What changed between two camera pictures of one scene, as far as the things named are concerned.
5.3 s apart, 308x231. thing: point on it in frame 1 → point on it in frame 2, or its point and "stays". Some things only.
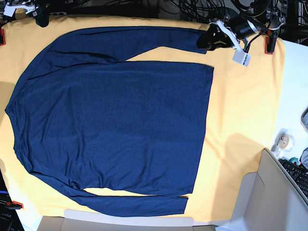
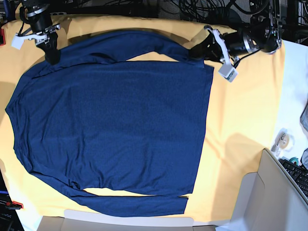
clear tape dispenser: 284,141 stays
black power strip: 57,13 stays
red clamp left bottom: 13,205 stays
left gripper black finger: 43,20 → 53,55
